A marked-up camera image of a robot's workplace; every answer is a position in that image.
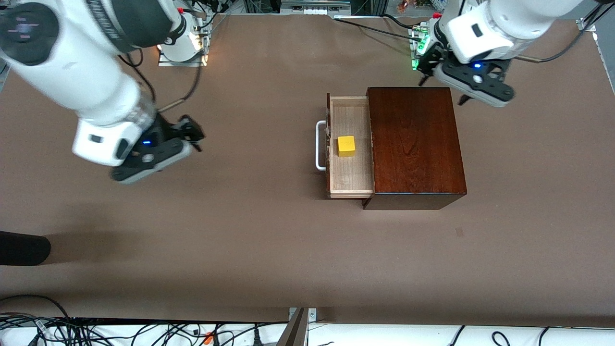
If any curved black table cable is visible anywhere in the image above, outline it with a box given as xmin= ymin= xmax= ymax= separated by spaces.
xmin=382 ymin=13 xmax=421 ymax=30

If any dark wooden drawer cabinet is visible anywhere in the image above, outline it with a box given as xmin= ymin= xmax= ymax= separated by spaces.
xmin=363 ymin=87 xmax=468 ymax=211

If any wooden drawer with white handle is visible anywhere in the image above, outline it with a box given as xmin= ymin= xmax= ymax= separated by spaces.
xmin=315 ymin=94 xmax=375 ymax=199

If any straight black table cable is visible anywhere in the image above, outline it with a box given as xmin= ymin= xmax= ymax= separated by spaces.
xmin=333 ymin=17 xmax=423 ymax=42

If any large looping black cable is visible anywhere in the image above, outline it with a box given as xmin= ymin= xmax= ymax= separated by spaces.
xmin=0 ymin=294 xmax=73 ymax=321

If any black cylindrical object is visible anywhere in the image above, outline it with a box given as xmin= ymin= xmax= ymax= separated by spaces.
xmin=0 ymin=231 xmax=52 ymax=266

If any metal bracket with post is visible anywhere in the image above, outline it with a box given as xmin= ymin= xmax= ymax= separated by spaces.
xmin=277 ymin=308 xmax=318 ymax=346

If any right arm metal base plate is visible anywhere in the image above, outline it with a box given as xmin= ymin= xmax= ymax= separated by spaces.
xmin=158 ymin=22 xmax=209 ymax=67

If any yellow wooden block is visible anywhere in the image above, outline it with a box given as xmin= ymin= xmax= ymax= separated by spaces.
xmin=337 ymin=136 xmax=357 ymax=158

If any white power strip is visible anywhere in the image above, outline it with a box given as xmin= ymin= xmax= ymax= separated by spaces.
xmin=280 ymin=0 xmax=352 ymax=15

